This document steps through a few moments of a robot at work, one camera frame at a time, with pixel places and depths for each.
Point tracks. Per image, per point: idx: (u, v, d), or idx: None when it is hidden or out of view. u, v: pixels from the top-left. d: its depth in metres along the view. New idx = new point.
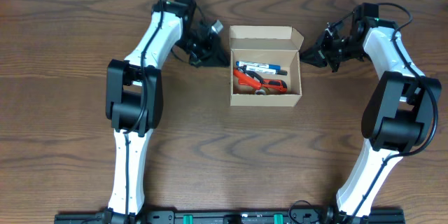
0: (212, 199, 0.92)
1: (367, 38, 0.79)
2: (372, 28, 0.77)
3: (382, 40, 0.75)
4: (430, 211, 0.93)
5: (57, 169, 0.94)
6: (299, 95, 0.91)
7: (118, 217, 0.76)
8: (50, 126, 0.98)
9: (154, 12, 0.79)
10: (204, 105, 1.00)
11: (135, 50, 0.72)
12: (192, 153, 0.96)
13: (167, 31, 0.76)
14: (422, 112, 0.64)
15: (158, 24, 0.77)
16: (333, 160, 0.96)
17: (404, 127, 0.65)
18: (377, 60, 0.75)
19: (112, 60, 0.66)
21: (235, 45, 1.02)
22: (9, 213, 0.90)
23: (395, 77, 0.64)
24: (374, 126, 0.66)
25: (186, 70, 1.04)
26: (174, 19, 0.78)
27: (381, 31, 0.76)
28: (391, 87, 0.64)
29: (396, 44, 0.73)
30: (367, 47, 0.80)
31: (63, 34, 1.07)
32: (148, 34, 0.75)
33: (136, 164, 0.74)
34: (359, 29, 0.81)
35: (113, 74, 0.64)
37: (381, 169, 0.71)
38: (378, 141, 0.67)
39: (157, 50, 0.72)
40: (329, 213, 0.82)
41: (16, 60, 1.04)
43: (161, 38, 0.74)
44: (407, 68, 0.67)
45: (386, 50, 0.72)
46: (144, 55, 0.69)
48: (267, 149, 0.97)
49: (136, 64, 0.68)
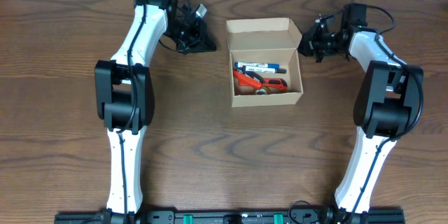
0: (212, 199, 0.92)
1: (352, 42, 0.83)
2: (356, 32, 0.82)
3: (365, 42, 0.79)
4: (430, 211, 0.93)
5: (57, 169, 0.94)
6: (301, 94, 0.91)
7: (117, 217, 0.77)
8: (50, 126, 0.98)
9: (137, 6, 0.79)
10: (204, 104, 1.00)
11: (120, 47, 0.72)
12: (192, 153, 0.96)
13: (151, 24, 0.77)
14: (410, 98, 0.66)
15: (142, 19, 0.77)
16: (333, 160, 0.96)
17: (393, 112, 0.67)
18: (362, 58, 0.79)
19: (99, 61, 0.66)
21: (234, 47, 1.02)
22: (9, 213, 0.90)
23: (380, 66, 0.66)
24: (365, 113, 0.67)
25: (185, 70, 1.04)
26: (158, 12, 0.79)
27: (365, 34, 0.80)
28: (375, 76, 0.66)
29: (379, 43, 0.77)
30: (353, 51, 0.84)
31: (63, 35, 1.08)
32: (133, 30, 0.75)
33: (132, 162, 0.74)
34: (344, 36, 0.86)
35: (100, 74, 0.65)
37: (376, 157, 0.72)
38: (371, 127, 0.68)
39: (143, 47, 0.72)
40: (329, 213, 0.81)
41: (17, 61, 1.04)
43: (146, 33, 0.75)
44: (391, 59, 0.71)
45: (370, 48, 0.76)
46: (130, 53, 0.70)
48: (267, 149, 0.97)
49: (123, 62, 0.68)
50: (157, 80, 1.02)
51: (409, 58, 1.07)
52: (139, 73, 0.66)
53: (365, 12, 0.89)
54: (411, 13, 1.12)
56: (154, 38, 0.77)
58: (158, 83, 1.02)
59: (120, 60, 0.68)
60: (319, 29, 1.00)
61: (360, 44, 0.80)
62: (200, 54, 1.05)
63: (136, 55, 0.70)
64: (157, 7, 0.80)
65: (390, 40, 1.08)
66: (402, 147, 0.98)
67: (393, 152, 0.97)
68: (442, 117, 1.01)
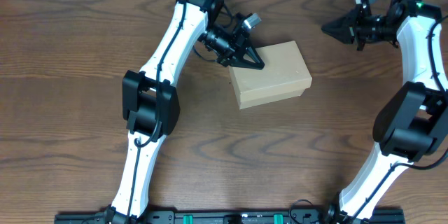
0: (212, 199, 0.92)
1: (401, 27, 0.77)
2: (411, 17, 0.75)
3: (417, 36, 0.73)
4: (430, 212, 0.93)
5: (57, 169, 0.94)
6: (309, 78, 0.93)
7: (119, 217, 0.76)
8: (51, 126, 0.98)
9: (178, 4, 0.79)
10: (205, 105, 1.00)
11: (152, 57, 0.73)
12: (192, 154, 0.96)
13: (188, 31, 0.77)
14: (439, 127, 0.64)
15: (180, 24, 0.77)
16: (333, 160, 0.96)
17: (415, 138, 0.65)
18: (407, 54, 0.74)
19: (128, 71, 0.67)
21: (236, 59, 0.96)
22: (8, 213, 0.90)
23: (415, 89, 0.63)
24: (386, 132, 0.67)
25: (186, 70, 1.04)
26: (197, 15, 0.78)
27: (420, 23, 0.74)
28: (407, 101, 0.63)
29: (430, 42, 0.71)
30: (400, 36, 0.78)
31: (63, 34, 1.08)
32: (168, 36, 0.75)
33: (144, 167, 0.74)
34: (396, 12, 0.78)
35: (128, 83, 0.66)
37: (388, 173, 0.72)
38: (388, 145, 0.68)
39: (175, 62, 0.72)
40: (330, 211, 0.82)
41: (17, 61, 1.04)
43: (181, 41, 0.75)
44: (434, 78, 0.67)
45: (417, 49, 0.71)
46: (161, 68, 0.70)
48: (267, 149, 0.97)
49: (151, 75, 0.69)
50: None
51: None
52: (166, 89, 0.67)
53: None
54: None
56: (190, 46, 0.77)
58: None
59: (149, 71, 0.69)
60: (362, 12, 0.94)
61: (410, 34, 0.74)
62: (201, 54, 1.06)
63: (165, 69, 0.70)
64: (199, 8, 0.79)
65: None
66: None
67: None
68: None
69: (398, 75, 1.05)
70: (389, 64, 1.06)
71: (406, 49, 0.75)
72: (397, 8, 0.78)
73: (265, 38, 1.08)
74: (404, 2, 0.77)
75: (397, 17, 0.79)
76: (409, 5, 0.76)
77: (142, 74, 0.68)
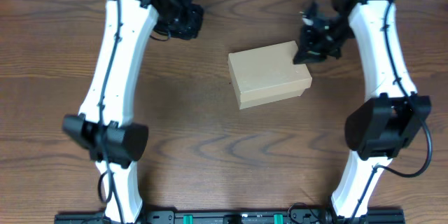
0: (212, 199, 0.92)
1: (353, 15, 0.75)
2: (362, 4, 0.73)
3: (372, 29, 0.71)
4: (430, 212, 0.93)
5: (57, 169, 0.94)
6: (309, 77, 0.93)
7: (115, 221, 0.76)
8: (50, 126, 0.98)
9: (109, 1, 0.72)
10: (205, 105, 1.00)
11: (91, 89, 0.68)
12: (192, 153, 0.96)
13: (129, 41, 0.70)
14: (411, 127, 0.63)
15: (117, 35, 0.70)
16: (334, 160, 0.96)
17: (390, 141, 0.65)
18: (363, 50, 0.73)
19: (65, 117, 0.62)
21: (236, 60, 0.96)
22: (8, 213, 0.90)
23: (381, 104, 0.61)
24: (358, 144, 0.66)
25: (185, 70, 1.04)
26: (136, 19, 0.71)
27: (372, 12, 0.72)
28: (375, 117, 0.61)
29: (386, 36, 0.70)
30: (352, 24, 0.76)
31: (63, 34, 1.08)
32: (105, 54, 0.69)
33: (123, 185, 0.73)
34: None
35: (72, 131, 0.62)
37: (372, 176, 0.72)
38: (364, 154, 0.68)
39: (120, 92, 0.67)
40: (327, 217, 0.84)
41: (17, 61, 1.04)
43: (123, 59, 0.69)
44: (397, 82, 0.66)
45: (374, 46, 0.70)
46: (103, 103, 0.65)
48: (267, 149, 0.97)
49: (92, 117, 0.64)
50: (157, 80, 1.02)
51: (408, 57, 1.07)
52: (112, 134, 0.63)
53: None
54: (411, 13, 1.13)
56: (135, 58, 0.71)
58: (157, 83, 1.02)
59: (89, 111, 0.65)
60: (311, 31, 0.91)
61: (363, 25, 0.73)
62: (201, 54, 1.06)
63: (108, 104, 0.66)
64: (138, 3, 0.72)
65: None
66: None
67: None
68: (442, 117, 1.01)
69: None
70: None
71: (362, 43, 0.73)
72: None
73: (265, 38, 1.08)
74: None
75: (347, 3, 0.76)
76: None
77: (82, 117, 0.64)
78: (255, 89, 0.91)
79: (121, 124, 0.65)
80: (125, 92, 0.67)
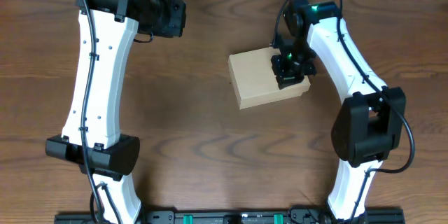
0: (212, 199, 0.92)
1: (309, 36, 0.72)
2: (314, 24, 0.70)
3: (328, 43, 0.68)
4: (430, 212, 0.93)
5: (57, 169, 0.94)
6: (308, 85, 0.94)
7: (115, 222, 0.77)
8: (51, 126, 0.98)
9: (80, 15, 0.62)
10: (204, 105, 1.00)
11: (71, 110, 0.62)
12: (192, 154, 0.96)
13: (106, 59, 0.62)
14: (393, 124, 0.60)
15: (92, 54, 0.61)
16: (334, 160, 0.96)
17: (376, 143, 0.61)
18: (329, 66, 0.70)
19: (47, 141, 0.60)
21: (236, 63, 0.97)
22: (10, 213, 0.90)
23: (359, 106, 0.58)
24: (348, 154, 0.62)
25: (185, 70, 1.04)
26: (111, 33, 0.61)
27: (324, 28, 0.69)
28: (354, 118, 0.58)
29: (345, 45, 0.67)
30: (312, 45, 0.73)
31: (62, 35, 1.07)
32: (82, 73, 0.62)
33: (117, 193, 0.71)
34: (298, 24, 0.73)
35: (55, 153, 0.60)
37: (366, 180, 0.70)
38: (356, 162, 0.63)
39: (103, 113, 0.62)
40: (326, 220, 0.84)
41: (16, 61, 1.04)
43: (103, 78, 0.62)
44: (366, 80, 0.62)
45: (337, 59, 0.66)
46: (85, 127, 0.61)
48: (267, 150, 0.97)
49: (77, 140, 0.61)
50: (157, 80, 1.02)
51: (408, 58, 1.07)
52: (95, 155, 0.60)
53: (306, 1, 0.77)
54: (411, 14, 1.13)
56: (115, 74, 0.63)
58: (156, 84, 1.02)
59: (72, 134, 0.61)
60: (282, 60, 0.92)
61: (320, 42, 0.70)
62: (201, 54, 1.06)
63: (92, 127, 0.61)
64: (114, 17, 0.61)
65: (392, 40, 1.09)
66: (402, 147, 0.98)
67: (393, 153, 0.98)
68: (441, 117, 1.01)
69: (398, 74, 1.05)
70: (389, 64, 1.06)
71: (325, 57, 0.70)
72: (297, 19, 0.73)
73: (265, 39, 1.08)
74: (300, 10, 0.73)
75: (300, 29, 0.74)
76: (307, 15, 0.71)
77: (66, 141, 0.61)
78: (255, 94, 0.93)
79: (106, 146, 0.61)
80: (108, 113, 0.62)
